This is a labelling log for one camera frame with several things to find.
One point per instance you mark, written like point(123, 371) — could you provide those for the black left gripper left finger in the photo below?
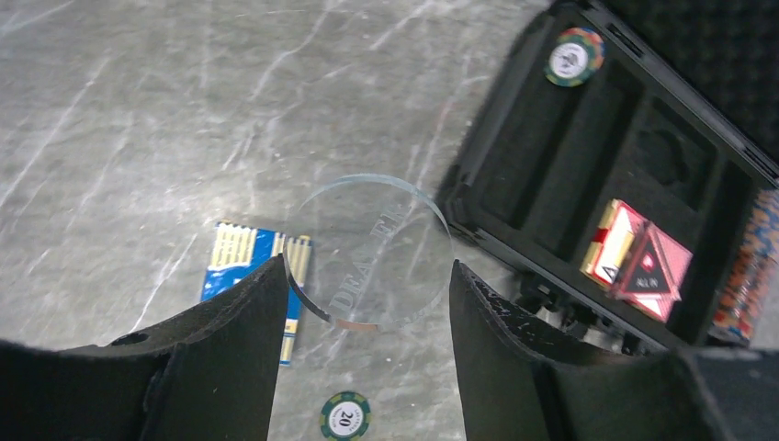
point(208, 373)

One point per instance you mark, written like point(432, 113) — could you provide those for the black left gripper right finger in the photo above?
point(522, 379)

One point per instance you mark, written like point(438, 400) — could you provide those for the blue playing card deck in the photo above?
point(238, 250)

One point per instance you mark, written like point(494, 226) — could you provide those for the red playing card deck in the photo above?
point(635, 261)

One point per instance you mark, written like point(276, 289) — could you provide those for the clear dealer button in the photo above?
point(368, 253)

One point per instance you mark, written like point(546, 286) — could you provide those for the row of poker chips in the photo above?
point(754, 270)

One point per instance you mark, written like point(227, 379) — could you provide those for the green poker chip on table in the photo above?
point(345, 416)

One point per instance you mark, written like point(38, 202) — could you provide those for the black foam-lined poker case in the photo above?
point(681, 123)

